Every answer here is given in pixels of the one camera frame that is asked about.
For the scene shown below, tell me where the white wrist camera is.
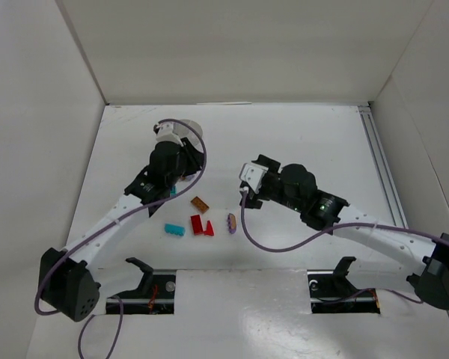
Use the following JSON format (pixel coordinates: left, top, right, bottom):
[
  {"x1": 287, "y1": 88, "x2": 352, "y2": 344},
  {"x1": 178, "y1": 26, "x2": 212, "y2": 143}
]
[
  {"x1": 239, "y1": 162, "x2": 268, "y2": 194},
  {"x1": 153, "y1": 122, "x2": 183, "y2": 147}
]

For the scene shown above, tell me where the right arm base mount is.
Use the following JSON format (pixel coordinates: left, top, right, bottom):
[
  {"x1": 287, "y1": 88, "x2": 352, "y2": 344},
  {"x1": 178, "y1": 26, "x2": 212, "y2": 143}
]
[{"x1": 308, "y1": 257, "x2": 381, "y2": 314}]

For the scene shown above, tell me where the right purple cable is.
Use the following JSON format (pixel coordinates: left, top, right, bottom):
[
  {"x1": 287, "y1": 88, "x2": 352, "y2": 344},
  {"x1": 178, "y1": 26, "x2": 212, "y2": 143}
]
[{"x1": 239, "y1": 190, "x2": 449, "y2": 304}]

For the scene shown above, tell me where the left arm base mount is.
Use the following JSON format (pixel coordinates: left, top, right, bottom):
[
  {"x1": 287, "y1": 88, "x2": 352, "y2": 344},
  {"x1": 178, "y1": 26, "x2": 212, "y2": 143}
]
[{"x1": 105, "y1": 257, "x2": 177, "y2": 315}]

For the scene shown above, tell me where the long teal lego brick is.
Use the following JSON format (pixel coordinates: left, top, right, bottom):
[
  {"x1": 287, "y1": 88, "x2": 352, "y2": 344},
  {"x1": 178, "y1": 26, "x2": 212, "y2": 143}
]
[{"x1": 164, "y1": 224, "x2": 186, "y2": 236}]

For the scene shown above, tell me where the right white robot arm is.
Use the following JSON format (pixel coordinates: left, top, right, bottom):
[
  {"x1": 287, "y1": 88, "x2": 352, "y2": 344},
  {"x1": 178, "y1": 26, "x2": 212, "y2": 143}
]
[{"x1": 239, "y1": 155, "x2": 449, "y2": 310}]

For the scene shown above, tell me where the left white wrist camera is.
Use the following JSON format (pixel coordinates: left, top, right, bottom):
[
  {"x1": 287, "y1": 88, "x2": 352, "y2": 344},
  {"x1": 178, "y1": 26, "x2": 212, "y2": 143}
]
[{"x1": 153, "y1": 122, "x2": 183, "y2": 147}]

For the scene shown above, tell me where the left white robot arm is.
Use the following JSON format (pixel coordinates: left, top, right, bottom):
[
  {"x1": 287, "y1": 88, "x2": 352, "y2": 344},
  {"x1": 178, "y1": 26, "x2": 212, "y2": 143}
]
[{"x1": 34, "y1": 137, "x2": 207, "y2": 322}]

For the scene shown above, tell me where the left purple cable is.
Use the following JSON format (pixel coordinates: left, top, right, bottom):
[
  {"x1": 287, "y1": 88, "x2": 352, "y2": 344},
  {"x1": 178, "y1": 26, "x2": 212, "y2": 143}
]
[{"x1": 34, "y1": 118, "x2": 209, "y2": 359}]

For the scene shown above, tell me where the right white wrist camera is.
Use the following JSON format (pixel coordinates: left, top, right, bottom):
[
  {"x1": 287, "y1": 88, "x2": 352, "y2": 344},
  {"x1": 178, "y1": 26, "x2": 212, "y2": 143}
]
[{"x1": 239, "y1": 162, "x2": 268, "y2": 194}]

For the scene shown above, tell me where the white round divided container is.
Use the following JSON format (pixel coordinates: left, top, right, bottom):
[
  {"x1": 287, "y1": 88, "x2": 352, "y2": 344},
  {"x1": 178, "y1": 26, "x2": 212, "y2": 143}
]
[{"x1": 173, "y1": 119, "x2": 203, "y2": 149}]

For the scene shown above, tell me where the brown flat lego plate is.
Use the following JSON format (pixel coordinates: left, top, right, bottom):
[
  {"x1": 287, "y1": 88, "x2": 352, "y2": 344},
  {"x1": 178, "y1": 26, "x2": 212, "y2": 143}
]
[{"x1": 190, "y1": 196, "x2": 209, "y2": 214}]

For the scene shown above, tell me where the purple oval lego plate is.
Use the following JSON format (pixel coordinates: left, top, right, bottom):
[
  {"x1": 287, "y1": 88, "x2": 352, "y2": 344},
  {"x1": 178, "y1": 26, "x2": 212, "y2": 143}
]
[{"x1": 227, "y1": 213, "x2": 237, "y2": 234}]

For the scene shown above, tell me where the red rectangular lego brick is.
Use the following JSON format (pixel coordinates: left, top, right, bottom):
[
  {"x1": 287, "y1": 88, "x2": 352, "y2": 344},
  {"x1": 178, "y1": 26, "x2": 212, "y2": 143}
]
[{"x1": 190, "y1": 215, "x2": 204, "y2": 236}]

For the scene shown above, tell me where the red sloped lego piece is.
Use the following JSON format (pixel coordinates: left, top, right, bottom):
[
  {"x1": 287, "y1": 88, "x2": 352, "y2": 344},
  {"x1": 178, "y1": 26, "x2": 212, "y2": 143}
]
[{"x1": 203, "y1": 220, "x2": 215, "y2": 236}]

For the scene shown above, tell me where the aluminium rail right side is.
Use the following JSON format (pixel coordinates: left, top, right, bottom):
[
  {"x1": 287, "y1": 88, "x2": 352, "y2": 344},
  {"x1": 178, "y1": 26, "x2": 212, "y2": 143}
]
[{"x1": 358, "y1": 105, "x2": 408, "y2": 227}]

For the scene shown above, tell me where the purple cable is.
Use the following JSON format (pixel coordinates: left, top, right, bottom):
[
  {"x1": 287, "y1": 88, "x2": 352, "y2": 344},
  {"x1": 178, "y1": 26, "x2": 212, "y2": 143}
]
[
  {"x1": 34, "y1": 118, "x2": 209, "y2": 359},
  {"x1": 239, "y1": 190, "x2": 449, "y2": 304}
]

